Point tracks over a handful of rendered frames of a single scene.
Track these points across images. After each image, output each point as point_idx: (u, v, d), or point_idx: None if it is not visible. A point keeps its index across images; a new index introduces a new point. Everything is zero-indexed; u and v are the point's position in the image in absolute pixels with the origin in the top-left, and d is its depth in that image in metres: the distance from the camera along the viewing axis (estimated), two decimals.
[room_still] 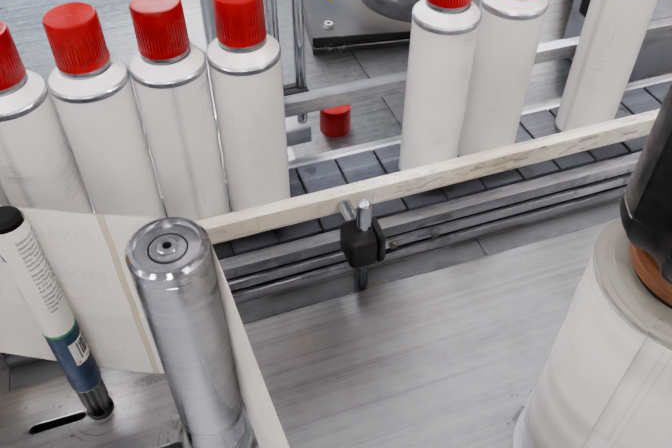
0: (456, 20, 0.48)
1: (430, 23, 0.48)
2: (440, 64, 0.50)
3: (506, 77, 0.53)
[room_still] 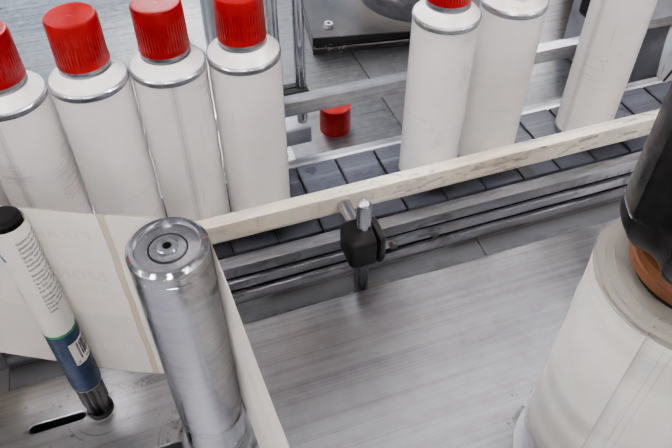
0: (456, 20, 0.48)
1: (430, 23, 0.48)
2: (440, 64, 0.50)
3: (506, 77, 0.53)
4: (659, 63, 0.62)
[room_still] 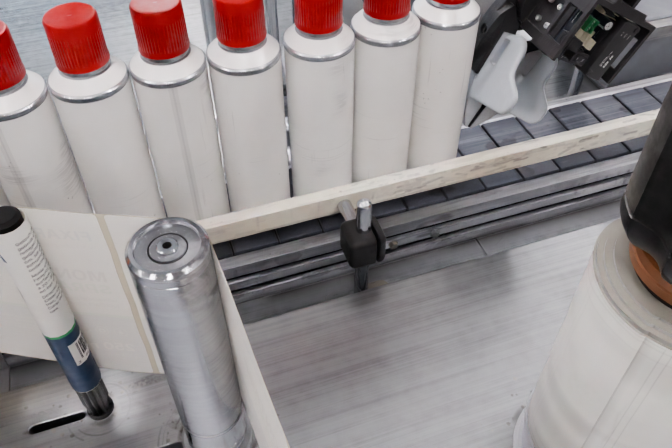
0: (322, 46, 0.46)
1: (296, 49, 0.46)
2: (311, 91, 0.48)
3: (384, 105, 0.51)
4: None
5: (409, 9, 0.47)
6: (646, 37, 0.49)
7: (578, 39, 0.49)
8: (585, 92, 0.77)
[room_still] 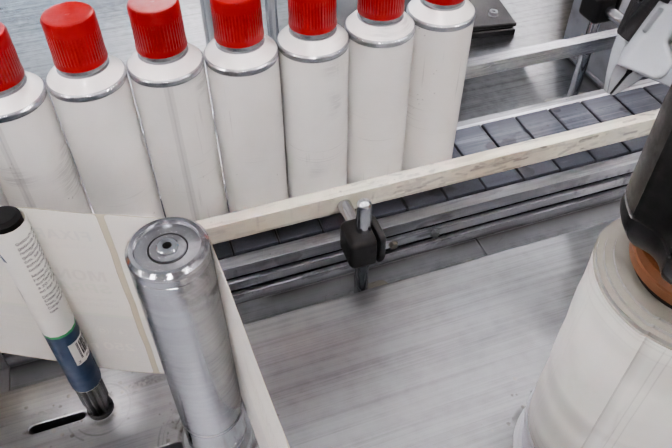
0: (316, 47, 0.45)
1: (290, 50, 0.46)
2: (305, 92, 0.47)
3: (379, 106, 0.51)
4: (605, 75, 0.61)
5: (403, 10, 0.47)
6: None
7: None
8: (585, 92, 0.77)
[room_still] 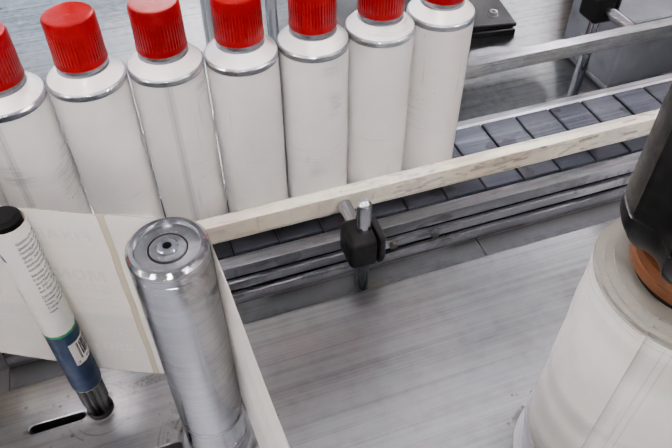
0: (316, 47, 0.45)
1: (290, 50, 0.46)
2: (305, 92, 0.47)
3: (379, 106, 0.51)
4: None
5: (403, 10, 0.47)
6: None
7: None
8: (585, 92, 0.77)
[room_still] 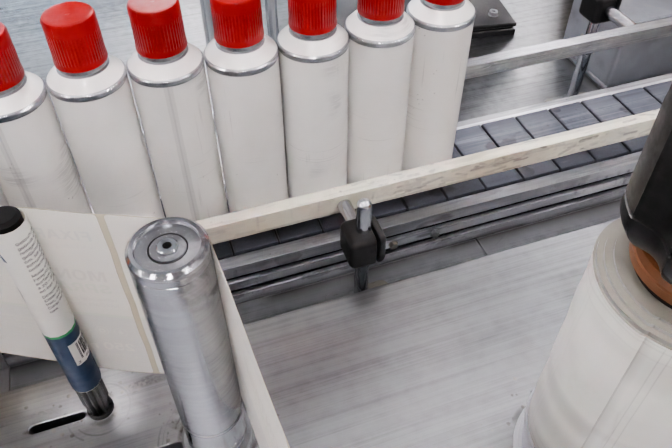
0: (316, 47, 0.45)
1: (290, 50, 0.46)
2: (305, 92, 0.47)
3: (379, 106, 0.51)
4: None
5: (403, 10, 0.47)
6: None
7: None
8: (585, 92, 0.77)
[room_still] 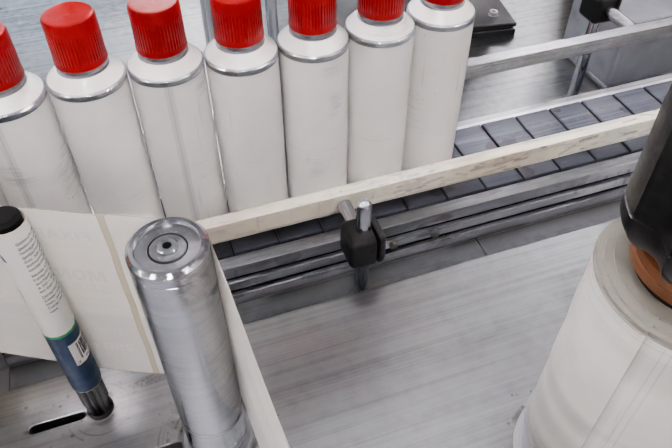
0: (316, 47, 0.45)
1: (290, 50, 0.46)
2: (305, 92, 0.47)
3: (379, 106, 0.51)
4: None
5: (403, 10, 0.47)
6: None
7: None
8: (585, 92, 0.77)
